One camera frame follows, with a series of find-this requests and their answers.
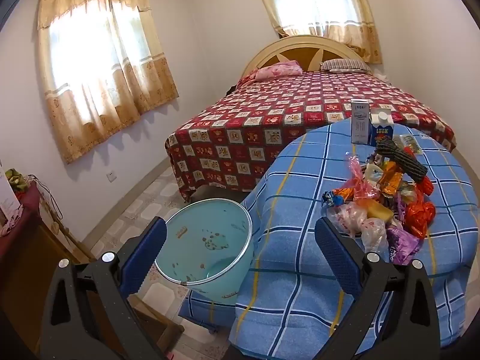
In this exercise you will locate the blue milk carton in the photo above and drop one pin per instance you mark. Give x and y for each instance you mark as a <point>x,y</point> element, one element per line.
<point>381,131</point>

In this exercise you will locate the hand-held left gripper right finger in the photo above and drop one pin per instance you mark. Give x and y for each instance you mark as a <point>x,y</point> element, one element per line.
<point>337,255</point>

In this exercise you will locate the striped pillow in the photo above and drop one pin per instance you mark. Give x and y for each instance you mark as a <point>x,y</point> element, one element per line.
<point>345,65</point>

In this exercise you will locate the beige patterned curtain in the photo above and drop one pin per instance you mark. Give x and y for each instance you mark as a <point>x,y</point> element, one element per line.
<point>97,75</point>
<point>322,3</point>

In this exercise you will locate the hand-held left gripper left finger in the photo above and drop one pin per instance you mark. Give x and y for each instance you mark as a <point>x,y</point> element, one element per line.
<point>144,258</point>

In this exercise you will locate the white wall socket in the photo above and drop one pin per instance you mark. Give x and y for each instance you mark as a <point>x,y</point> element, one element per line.
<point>111,176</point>

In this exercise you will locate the light blue plastic bin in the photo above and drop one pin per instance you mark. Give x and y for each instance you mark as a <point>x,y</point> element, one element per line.
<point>202,240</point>

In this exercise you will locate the gold foil wrapper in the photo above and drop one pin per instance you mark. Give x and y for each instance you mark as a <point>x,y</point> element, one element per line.
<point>392,180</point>

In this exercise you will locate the blue checked tablecloth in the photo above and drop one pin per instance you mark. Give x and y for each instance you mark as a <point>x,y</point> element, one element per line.
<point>300,288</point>

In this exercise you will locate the green stuffed toy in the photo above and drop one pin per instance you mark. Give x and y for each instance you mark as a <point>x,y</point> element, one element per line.
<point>15,180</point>

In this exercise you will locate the clear gold-printed packet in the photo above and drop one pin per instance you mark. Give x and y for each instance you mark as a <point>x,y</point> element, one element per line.
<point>409,141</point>

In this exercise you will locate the wooden cabinet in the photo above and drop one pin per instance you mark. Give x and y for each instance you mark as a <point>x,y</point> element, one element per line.
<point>22,262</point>

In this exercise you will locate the bed with red quilt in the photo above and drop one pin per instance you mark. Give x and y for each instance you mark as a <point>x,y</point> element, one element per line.
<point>270,120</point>

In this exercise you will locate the brown wooden stool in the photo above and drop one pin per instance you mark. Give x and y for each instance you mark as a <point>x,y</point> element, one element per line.
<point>157,322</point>

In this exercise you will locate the pink pillow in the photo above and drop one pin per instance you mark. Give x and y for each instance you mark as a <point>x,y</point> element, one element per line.
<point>279,69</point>

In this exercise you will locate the blue candy wrapper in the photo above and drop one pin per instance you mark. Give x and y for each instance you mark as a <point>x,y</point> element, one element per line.
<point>330,197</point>

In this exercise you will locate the cream wooden headboard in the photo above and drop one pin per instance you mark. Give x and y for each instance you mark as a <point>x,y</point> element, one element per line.
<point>296,47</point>

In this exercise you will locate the white tall carton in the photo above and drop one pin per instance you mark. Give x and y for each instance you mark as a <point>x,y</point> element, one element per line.
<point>360,123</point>

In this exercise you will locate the purple foil wrapper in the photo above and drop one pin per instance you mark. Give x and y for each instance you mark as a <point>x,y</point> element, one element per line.
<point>403,242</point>

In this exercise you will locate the red orange foil wrapper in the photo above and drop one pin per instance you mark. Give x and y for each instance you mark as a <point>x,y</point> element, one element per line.
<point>420,213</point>

